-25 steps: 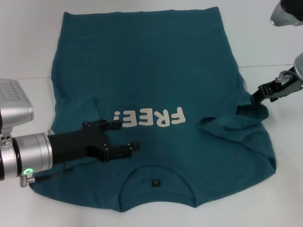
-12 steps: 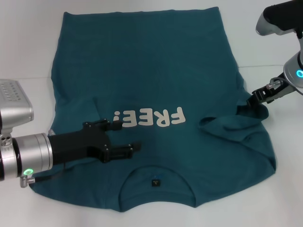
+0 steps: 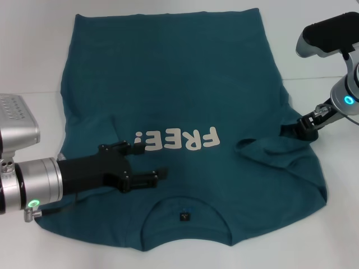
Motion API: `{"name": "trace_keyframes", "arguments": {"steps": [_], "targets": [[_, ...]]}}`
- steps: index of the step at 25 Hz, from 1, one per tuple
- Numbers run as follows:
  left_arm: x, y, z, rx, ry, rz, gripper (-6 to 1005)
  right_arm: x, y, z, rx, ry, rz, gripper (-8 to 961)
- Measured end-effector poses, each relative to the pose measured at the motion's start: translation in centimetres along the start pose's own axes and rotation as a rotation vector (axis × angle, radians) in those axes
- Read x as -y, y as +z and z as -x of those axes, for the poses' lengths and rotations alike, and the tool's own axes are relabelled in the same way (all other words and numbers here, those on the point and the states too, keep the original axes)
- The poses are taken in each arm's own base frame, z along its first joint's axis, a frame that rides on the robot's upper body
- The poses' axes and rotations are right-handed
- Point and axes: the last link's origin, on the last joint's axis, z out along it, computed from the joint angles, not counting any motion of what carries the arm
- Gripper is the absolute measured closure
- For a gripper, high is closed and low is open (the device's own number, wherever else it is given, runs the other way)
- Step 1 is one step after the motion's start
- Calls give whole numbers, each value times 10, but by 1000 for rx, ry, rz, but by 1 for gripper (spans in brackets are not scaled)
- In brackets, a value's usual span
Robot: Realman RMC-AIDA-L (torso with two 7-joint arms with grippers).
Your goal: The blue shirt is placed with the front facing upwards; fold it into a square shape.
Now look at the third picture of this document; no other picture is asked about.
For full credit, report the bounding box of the arm cable with plug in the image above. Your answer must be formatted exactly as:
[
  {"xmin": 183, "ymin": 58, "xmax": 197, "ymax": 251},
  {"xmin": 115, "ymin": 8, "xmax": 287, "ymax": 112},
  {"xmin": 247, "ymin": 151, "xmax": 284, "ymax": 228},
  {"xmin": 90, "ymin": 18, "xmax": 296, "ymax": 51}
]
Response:
[
  {"xmin": 313, "ymin": 103, "xmax": 359, "ymax": 126},
  {"xmin": 24, "ymin": 193, "xmax": 81, "ymax": 224}
]

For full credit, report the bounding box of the teal T-shirt with FREE print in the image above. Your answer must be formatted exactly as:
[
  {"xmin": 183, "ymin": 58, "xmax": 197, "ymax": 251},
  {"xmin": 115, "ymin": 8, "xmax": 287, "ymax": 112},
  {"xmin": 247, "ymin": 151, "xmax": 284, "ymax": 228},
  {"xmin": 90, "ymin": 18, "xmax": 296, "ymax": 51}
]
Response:
[{"xmin": 35, "ymin": 7, "xmax": 328, "ymax": 249}]

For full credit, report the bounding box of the right arm cable with plug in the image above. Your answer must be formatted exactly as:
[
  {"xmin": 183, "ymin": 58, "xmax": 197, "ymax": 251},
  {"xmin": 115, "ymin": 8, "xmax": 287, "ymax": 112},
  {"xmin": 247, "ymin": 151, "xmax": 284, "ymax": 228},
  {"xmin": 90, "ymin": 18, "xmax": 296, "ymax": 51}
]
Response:
[{"xmin": 313, "ymin": 103, "xmax": 359, "ymax": 126}]

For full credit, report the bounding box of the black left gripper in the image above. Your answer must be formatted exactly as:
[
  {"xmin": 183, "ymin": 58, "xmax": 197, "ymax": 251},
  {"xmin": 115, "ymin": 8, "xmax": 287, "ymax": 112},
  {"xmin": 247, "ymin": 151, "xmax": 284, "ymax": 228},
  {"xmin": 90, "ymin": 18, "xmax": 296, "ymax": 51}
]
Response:
[{"xmin": 56, "ymin": 141, "xmax": 169, "ymax": 197}]

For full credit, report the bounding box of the left arm cable with plug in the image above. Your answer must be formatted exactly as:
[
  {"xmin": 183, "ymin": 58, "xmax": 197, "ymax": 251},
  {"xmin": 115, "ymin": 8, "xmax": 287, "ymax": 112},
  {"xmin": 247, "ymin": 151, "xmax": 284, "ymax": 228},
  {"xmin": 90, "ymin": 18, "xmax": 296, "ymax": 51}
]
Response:
[{"xmin": 24, "ymin": 193, "xmax": 81, "ymax": 224}]

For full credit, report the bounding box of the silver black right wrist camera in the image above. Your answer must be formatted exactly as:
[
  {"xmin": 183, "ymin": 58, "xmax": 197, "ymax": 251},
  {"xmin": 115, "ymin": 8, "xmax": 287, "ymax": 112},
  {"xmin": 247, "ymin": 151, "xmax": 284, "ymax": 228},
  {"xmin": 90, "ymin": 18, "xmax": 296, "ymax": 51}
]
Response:
[{"xmin": 296, "ymin": 11, "xmax": 359, "ymax": 59}]

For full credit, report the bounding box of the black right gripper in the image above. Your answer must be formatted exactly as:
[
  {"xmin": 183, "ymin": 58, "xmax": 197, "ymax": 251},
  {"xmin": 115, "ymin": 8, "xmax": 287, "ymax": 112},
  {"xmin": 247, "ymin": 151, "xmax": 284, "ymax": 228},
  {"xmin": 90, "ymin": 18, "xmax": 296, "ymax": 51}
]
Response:
[{"xmin": 296, "ymin": 97, "xmax": 345, "ymax": 143}]

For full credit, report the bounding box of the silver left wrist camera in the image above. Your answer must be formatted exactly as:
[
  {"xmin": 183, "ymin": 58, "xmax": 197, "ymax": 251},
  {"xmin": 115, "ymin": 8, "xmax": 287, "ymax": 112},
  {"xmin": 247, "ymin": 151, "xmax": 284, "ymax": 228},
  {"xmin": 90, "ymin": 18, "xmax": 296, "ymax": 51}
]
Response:
[{"xmin": 0, "ymin": 94, "xmax": 41, "ymax": 161}]

